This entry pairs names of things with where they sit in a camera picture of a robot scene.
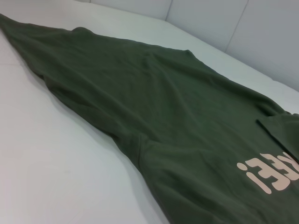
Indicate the dark green FREE t-shirt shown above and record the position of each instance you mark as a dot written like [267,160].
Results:
[151,105]

